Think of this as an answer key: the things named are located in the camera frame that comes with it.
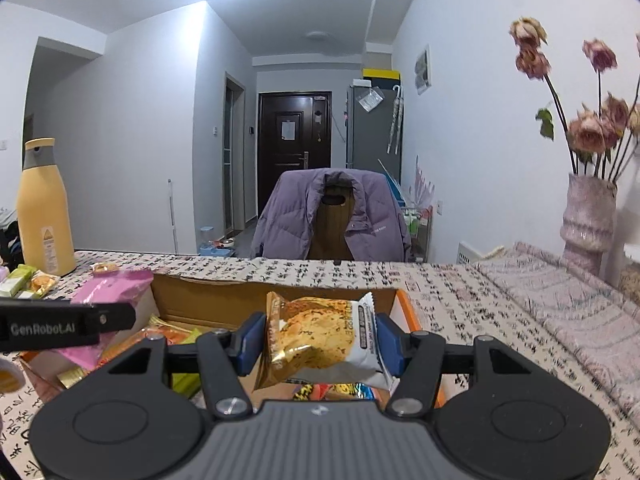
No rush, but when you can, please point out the clear plastic bag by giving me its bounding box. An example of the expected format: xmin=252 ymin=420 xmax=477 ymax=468
xmin=357 ymin=87 xmax=385 ymax=112

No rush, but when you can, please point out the storage rack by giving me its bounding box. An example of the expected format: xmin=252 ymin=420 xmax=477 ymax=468
xmin=400 ymin=202 xmax=433 ymax=263

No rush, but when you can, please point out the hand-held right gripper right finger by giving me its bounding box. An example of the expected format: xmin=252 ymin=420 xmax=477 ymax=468
xmin=375 ymin=312 xmax=546 ymax=418

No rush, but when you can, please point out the small golden snack packet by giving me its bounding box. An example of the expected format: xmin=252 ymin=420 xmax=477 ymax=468
xmin=56 ymin=366 xmax=87 ymax=390

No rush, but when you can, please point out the light green snack packet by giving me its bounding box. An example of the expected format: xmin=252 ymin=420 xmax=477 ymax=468
xmin=0 ymin=265 xmax=38 ymax=298

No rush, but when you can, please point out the pink snack packet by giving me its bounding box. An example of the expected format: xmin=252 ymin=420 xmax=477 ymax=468
xmin=56 ymin=269 xmax=155 ymax=368

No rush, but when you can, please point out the small orange snack packet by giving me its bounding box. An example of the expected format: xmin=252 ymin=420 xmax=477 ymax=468
xmin=29 ymin=270 xmax=61 ymax=295

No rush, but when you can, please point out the pink textured vase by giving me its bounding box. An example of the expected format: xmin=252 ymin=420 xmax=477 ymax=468
xmin=560 ymin=172 xmax=618 ymax=276

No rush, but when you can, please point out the blue orange shiny snack packet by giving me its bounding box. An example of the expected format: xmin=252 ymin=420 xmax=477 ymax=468
xmin=290 ymin=382 xmax=378 ymax=402

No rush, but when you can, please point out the wall picture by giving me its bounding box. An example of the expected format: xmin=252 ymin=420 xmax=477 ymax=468
xmin=414 ymin=44 xmax=432 ymax=96

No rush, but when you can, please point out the grey pink patterned blanket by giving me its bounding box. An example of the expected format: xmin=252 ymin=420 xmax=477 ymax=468
xmin=475 ymin=241 xmax=640 ymax=411

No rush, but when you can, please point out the white radiator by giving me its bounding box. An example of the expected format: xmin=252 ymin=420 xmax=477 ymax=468
xmin=457 ymin=241 xmax=506 ymax=264

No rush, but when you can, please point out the purple padded jacket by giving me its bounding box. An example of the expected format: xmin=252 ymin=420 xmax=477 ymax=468
xmin=250 ymin=167 xmax=412 ymax=262

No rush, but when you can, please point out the large orange stick snack packet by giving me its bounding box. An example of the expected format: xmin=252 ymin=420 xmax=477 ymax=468
xmin=97 ymin=314 xmax=201 ymax=368

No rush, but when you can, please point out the white gold cookie packet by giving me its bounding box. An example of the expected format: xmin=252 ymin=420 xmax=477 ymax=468
xmin=252 ymin=290 xmax=401 ymax=393

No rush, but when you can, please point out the grey refrigerator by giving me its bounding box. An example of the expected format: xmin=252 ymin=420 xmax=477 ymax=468
xmin=346 ymin=85 xmax=405 ymax=173

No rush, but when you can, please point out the bunch of dried roses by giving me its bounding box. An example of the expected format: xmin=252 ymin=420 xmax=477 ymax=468
xmin=509 ymin=16 xmax=640 ymax=181

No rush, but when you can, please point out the dark brown entrance door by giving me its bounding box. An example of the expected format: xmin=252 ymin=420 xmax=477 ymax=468
xmin=257 ymin=91 xmax=332 ymax=221

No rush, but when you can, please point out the yellow thermos bottle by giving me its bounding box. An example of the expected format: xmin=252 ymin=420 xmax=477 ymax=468
xmin=16 ymin=137 xmax=77 ymax=277

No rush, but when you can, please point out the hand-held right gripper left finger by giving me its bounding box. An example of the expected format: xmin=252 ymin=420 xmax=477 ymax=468
xmin=95 ymin=311 xmax=268 ymax=420

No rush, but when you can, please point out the wooden chair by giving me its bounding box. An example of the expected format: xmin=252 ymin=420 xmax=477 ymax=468
xmin=305 ymin=187 xmax=357 ymax=261

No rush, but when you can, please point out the grey interior door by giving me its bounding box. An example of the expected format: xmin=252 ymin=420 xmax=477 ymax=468
xmin=223 ymin=74 xmax=247 ymax=233

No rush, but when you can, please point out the white mop stick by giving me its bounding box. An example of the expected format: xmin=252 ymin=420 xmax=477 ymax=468
xmin=167 ymin=178 xmax=180 ymax=255

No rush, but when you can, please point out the blue pet feeder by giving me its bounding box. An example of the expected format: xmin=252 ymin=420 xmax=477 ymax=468
xmin=199 ymin=226 xmax=237 ymax=257

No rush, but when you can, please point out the folded white umbrella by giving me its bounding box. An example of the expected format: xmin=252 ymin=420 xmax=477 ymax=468
xmin=386 ymin=85 xmax=404 ymax=156

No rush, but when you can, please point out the orange red cardboard box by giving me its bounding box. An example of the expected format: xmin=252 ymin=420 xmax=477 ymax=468
xmin=20 ymin=271 xmax=447 ymax=409

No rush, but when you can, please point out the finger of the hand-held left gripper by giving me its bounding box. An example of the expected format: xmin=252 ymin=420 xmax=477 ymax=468
xmin=75 ymin=301 xmax=137 ymax=335

